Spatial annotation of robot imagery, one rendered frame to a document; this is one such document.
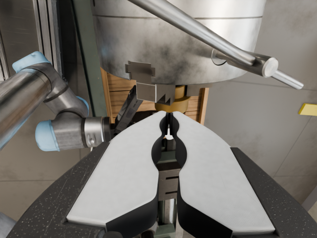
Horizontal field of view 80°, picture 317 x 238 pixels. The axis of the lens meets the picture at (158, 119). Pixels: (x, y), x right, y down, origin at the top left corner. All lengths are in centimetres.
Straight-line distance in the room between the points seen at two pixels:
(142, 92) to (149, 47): 8
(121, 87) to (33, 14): 84
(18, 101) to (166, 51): 27
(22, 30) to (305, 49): 214
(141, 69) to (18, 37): 117
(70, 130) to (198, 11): 36
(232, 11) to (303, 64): 197
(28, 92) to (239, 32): 38
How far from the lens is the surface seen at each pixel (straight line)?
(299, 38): 211
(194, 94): 46
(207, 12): 28
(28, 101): 42
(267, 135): 245
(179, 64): 28
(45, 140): 50
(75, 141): 48
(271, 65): 24
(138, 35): 29
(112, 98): 67
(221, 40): 20
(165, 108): 44
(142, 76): 31
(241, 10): 31
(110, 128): 48
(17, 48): 144
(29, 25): 139
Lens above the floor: 150
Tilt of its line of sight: 58 degrees down
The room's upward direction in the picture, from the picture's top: 161 degrees clockwise
